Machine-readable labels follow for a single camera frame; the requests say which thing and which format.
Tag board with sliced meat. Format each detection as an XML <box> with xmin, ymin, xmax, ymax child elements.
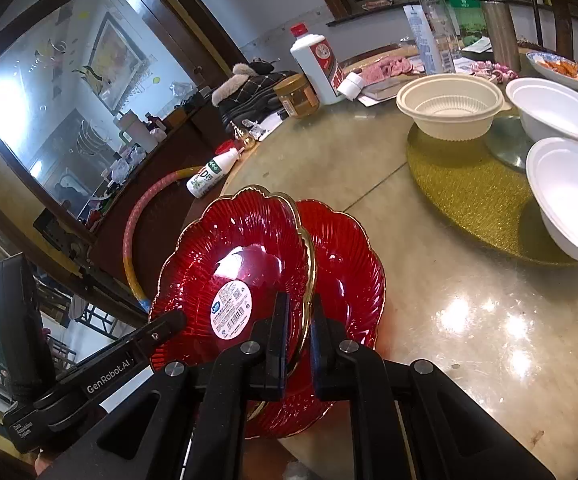
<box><xmin>338</xmin><ymin>46</ymin><xmax>427</xmax><ymax>107</ymax></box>

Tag stainless steel thermos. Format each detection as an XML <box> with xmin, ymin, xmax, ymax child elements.
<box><xmin>478</xmin><ymin>0</ymin><xmax>522</xmax><ymax>74</ymax></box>

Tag round glass turntable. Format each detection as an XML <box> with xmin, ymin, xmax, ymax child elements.
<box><xmin>485</xmin><ymin>115</ymin><xmax>538</xmax><ymax>171</ymax></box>

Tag beige ribbed plastic bowl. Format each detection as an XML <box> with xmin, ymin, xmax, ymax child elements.
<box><xmin>396</xmin><ymin>74</ymin><xmax>513</xmax><ymax>141</ymax></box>

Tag blue patterned dish with food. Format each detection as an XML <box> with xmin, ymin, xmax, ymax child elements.
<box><xmin>526</xmin><ymin>51</ymin><xmax>578</xmax><ymax>91</ymax></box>

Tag white bottle green label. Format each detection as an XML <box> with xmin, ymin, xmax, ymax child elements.
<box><xmin>186</xmin><ymin>141</ymin><xmax>244</xmax><ymax>200</ymax></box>

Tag white liquor bottle red cap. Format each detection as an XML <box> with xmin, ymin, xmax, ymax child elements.
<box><xmin>289</xmin><ymin>23</ymin><xmax>345</xmax><ymax>106</ymax></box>

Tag small white cup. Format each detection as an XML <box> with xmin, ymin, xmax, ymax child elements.
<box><xmin>336</xmin><ymin>71</ymin><xmax>368</xmax><ymax>101</ymax></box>

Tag dark wooden chair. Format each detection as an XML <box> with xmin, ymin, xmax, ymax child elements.
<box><xmin>528</xmin><ymin>0</ymin><xmax>578</xmax><ymax>63</ymax></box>

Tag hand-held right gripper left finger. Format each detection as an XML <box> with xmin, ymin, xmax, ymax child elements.
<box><xmin>34</xmin><ymin>292</ymin><xmax>292</xmax><ymax>480</ymax></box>

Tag clear bottle with black cap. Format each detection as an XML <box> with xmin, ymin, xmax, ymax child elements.
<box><xmin>413</xmin><ymin>0</ymin><xmax>458</xmax><ymax>74</ymax></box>

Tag gold glitter round mat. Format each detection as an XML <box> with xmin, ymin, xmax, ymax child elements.
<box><xmin>406</xmin><ymin>121</ymin><xmax>578</xmax><ymax>266</ymax></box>

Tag stack of red plates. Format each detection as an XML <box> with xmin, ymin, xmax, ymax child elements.
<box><xmin>243</xmin><ymin>199</ymin><xmax>387</xmax><ymax>439</ymax></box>

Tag pink wrapped sweets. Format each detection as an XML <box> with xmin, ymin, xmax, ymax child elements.
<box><xmin>470</xmin><ymin>59</ymin><xmax>520</xmax><ymax>84</ymax></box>

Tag red gold-rimmed glass plate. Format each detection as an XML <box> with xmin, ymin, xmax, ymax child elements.
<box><xmin>149</xmin><ymin>186</ymin><xmax>316</xmax><ymax>411</ymax></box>

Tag white mug on cabinet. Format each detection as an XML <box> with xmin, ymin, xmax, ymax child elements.
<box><xmin>116</xmin><ymin>110</ymin><xmax>160</xmax><ymax>157</ymax></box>

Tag white and blue carton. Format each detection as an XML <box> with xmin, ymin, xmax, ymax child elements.
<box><xmin>402</xmin><ymin>4</ymin><xmax>442</xmax><ymax>76</ymax></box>

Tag green plastic bottle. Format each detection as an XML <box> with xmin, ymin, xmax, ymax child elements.
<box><xmin>440</xmin><ymin>0</ymin><xmax>490</xmax><ymax>45</ymax></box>

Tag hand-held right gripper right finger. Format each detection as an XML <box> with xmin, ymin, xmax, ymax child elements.
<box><xmin>310</xmin><ymin>305</ymin><xmax>557</xmax><ymax>480</ymax></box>

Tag amber jar with gold lid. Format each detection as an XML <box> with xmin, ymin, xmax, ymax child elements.
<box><xmin>272</xmin><ymin>73</ymin><xmax>320</xmax><ymax>119</ymax></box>

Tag white foam bowl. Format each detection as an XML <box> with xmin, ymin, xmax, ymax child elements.
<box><xmin>526</xmin><ymin>137</ymin><xmax>578</xmax><ymax>264</ymax></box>
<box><xmin>505</xmin><ymin>77</ymin><xmax>578</xmax><ymax>149</ymax></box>

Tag small gold bottle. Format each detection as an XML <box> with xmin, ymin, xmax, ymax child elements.
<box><xmin>233</xmin><ymin>124</ymin><xmax>258</xmax><ymax>152</ymax></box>

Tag black quilted jacket fur trim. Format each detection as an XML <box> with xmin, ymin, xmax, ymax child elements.
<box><xmin>212</xmin><ymin>58</ymin><xmax>300</xmax><ymax>134</ymax></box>

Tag pink hula hoop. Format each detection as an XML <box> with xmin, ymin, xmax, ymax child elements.
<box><xmin>122</xmin><ymin>164</ymin><xmax>206</xmax><ymax>314</ymax></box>

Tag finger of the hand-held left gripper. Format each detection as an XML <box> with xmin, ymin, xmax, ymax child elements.
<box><xmin>134</xmin><ymin>310</ymin><xmax>188</xmax><ymax>361</ymax></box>

